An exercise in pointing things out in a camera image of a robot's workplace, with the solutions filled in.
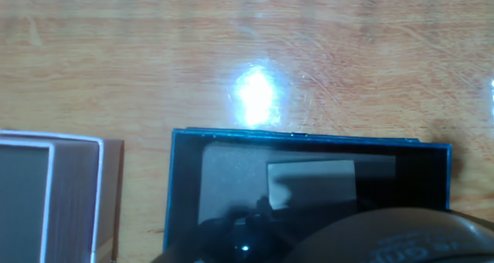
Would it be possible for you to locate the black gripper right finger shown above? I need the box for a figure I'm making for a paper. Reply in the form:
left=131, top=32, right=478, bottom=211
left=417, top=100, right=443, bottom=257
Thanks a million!
left=357, top=166, right=398, bottom=214

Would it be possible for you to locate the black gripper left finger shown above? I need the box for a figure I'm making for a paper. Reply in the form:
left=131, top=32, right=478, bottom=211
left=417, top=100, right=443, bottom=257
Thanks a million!
left=150, top=195, right=310, bottom=263

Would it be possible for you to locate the large wooden cube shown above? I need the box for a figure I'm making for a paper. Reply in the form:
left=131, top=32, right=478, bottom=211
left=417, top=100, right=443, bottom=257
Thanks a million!
left=266, top=159, right=357, bottom=211

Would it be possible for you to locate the dark blue open box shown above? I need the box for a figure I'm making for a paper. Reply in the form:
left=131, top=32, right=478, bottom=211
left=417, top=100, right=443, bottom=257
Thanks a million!
left=161, top=126, right=453, bottom=256

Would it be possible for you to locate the pink open box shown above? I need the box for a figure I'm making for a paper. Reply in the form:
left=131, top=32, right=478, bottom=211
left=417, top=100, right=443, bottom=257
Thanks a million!
left=0, top=130, right=125, bottom=263

